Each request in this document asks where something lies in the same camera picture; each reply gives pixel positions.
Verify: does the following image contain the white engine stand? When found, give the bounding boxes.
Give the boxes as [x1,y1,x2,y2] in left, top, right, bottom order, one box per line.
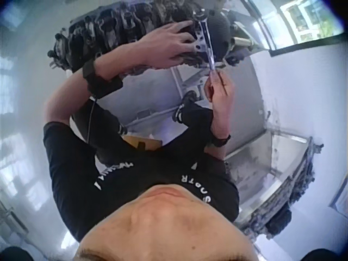
[119,63,228,132]

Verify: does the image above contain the black wrist band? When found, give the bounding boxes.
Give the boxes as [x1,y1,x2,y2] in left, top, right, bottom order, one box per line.
[210,134,232,148]
[82,58,123,99]

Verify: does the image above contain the silver combination wrench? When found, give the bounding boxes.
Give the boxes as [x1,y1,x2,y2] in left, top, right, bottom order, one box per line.
[192,8,218,72]

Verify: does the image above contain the person's left hand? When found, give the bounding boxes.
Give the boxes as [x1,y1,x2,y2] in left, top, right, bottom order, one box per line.
[95,21,197,81]

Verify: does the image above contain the tan wooden stool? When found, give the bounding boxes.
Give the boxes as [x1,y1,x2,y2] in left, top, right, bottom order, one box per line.
[121,134,163,152]

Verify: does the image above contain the person's right hand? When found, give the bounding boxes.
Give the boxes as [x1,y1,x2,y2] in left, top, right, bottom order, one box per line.
[203,69,235,138]

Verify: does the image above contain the person's legs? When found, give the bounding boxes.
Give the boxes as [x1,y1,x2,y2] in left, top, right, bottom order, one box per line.
[69,91,216,167]

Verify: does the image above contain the black framed window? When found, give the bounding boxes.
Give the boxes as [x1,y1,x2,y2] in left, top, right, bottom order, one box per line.
[244,0,348,57]

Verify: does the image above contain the dark car engine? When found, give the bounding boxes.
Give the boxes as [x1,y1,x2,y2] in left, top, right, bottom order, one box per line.
[47,0,270,74]

